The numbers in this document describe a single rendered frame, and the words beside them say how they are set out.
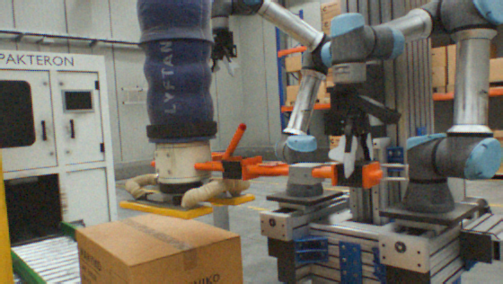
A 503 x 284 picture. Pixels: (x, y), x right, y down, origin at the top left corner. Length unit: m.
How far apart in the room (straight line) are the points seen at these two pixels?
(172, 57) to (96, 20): 9.88
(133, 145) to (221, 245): 9.76
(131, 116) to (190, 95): 9.87
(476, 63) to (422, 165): 0.32
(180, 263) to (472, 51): 1.05
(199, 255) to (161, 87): 0.55
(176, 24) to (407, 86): 0.83
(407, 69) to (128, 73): 9.99
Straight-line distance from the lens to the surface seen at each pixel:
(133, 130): 11.09
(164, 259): 1.32
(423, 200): 1.32
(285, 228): 1.49
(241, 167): 1.09
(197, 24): 1.27
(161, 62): 1.25
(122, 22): 11.39
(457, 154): 1.24
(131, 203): 1.35
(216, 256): 1.41
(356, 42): 0.93
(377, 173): 0.92
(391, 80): 1.56
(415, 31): 1.29
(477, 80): 1.27
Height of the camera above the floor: 1.35
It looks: 3 degrees down
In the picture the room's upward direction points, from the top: 4 degrees counter-clockwise
